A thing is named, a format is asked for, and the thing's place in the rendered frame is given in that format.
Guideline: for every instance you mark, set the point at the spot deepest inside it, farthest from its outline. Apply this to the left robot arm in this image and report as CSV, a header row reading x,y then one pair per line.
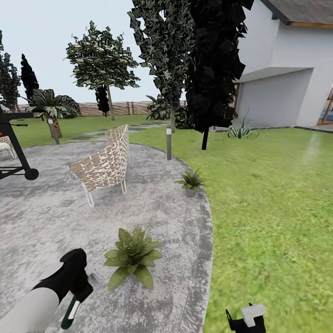
x,y
35,311

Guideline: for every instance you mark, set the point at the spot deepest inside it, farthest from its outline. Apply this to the charcoal grill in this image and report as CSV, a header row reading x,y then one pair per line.
x,y
6,130

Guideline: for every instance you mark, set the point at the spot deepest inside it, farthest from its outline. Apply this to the pot plant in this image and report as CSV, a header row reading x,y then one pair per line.
x,y
135,253
191,183

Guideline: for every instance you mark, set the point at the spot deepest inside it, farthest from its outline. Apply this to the insectifuge atomizer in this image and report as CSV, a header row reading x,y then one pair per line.
x,y
70,313

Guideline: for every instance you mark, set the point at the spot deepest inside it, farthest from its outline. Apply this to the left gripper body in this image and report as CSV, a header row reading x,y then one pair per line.
x,y
82,290

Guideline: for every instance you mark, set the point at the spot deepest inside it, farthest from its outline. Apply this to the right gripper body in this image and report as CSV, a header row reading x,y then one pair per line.
x,y
241,327

